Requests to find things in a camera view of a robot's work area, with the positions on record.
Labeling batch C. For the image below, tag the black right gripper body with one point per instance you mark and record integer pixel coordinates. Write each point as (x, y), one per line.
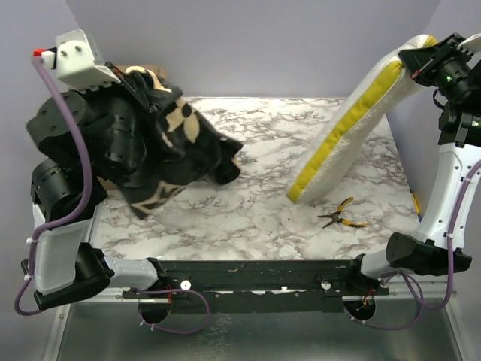
(447, 65)

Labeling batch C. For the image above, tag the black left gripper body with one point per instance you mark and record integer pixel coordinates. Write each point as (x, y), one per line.
(125, 94)

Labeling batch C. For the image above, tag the black yellow flower pillowcase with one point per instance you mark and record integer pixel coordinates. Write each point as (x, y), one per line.
(186, 146)

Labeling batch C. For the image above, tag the white pillow yellow edge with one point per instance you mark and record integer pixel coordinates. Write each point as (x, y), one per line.
(335, 149)

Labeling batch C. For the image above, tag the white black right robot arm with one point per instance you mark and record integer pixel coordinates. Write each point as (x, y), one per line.
(436, 246)

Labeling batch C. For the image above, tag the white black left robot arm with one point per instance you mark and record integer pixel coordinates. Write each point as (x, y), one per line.
(113, 133)

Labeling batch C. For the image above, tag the tan plastic tool case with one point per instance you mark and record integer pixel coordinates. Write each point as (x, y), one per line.
(157, 70)

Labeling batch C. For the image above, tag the yellow blue pencil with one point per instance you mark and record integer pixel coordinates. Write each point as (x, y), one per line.
(416, 205)

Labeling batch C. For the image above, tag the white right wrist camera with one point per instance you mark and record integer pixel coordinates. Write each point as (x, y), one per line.
(473, 43)

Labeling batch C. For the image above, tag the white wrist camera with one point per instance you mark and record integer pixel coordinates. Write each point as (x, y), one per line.
(77, 62)
(473, 43)

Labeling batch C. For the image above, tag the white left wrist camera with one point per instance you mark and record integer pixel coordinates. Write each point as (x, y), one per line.
(77, 62)

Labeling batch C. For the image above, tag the black mounting rail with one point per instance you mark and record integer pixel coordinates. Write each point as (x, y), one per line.
(263, 286)

